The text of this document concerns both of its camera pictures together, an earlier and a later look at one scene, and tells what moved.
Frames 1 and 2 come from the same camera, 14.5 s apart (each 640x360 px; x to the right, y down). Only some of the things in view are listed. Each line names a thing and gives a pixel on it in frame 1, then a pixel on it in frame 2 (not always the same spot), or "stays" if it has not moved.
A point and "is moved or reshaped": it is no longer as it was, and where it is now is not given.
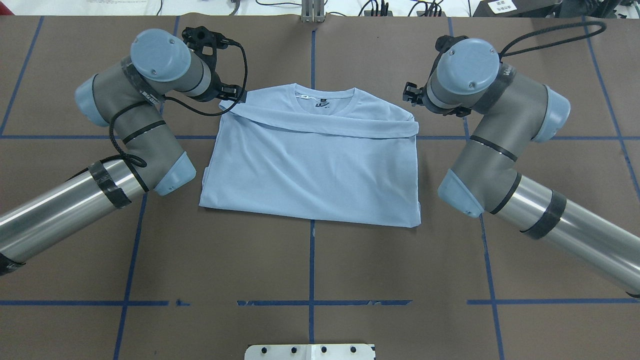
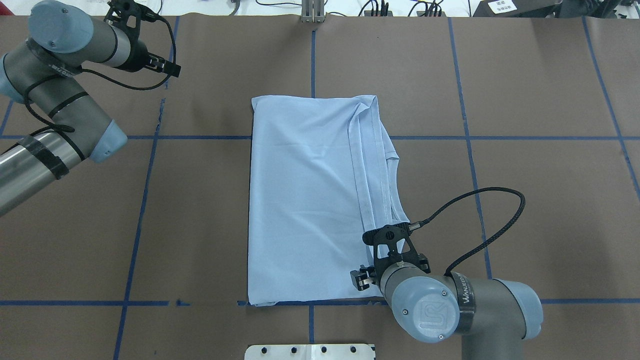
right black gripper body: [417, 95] to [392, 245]
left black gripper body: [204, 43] to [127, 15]
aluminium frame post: [312, 11] stays
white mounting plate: [341, 351] stays
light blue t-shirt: [341, 155] is moved or reshaped
